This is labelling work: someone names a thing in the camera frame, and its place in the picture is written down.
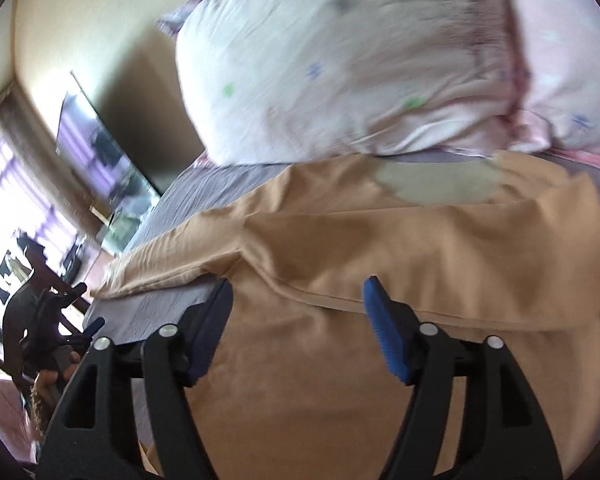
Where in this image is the person's left hand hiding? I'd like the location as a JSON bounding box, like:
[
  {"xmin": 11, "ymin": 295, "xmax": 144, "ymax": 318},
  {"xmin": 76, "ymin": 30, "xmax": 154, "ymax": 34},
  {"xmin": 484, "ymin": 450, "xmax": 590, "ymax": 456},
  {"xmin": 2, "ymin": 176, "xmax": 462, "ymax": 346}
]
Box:
[{"xmin": 40, "ymin": 346, "xmax": 82, "ymax": 384}]

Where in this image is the wall mounted television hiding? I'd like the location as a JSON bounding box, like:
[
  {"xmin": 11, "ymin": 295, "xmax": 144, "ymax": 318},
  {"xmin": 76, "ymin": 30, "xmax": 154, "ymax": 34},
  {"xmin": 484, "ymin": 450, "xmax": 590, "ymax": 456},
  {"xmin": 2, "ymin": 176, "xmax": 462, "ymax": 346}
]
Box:
[{"xmin": 56, "ymin": 75, "xmax": 159, "ymax": 220}]

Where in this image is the pink floral pillow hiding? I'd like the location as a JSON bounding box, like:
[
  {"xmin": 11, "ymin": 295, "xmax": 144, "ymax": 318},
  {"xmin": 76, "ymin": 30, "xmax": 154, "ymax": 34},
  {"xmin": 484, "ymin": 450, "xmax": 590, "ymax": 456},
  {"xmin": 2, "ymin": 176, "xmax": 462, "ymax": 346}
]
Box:
[{"xmin": 510, "ymin": 0, "xmax": 600, "ymax": 164}]

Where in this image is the lavender bed sheet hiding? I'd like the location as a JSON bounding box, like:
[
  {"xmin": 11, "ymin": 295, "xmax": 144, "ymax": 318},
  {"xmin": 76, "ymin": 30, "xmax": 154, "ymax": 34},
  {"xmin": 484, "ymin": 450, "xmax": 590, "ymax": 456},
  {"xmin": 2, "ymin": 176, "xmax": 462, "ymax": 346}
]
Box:
[{"xmin": 82, "ymin": 152, "xmax": 600, "ymax": 446}]

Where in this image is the white floral pillow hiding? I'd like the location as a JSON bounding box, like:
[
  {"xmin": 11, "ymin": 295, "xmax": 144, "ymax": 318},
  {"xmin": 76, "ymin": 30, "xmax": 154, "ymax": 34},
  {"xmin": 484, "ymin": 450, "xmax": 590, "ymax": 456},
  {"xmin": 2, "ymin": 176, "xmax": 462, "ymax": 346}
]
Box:
[{"xmin": 157, "ymin": 0, "xmax": 519, "ymax": 166}]

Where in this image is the tan brown garment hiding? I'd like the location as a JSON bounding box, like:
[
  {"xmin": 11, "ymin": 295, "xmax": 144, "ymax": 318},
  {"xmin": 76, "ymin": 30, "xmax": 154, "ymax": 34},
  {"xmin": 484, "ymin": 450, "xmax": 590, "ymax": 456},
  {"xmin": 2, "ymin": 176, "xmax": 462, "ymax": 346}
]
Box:
[{"xmin": 88, "ymin": 150, "xmax": 600, "ymax": 480}]

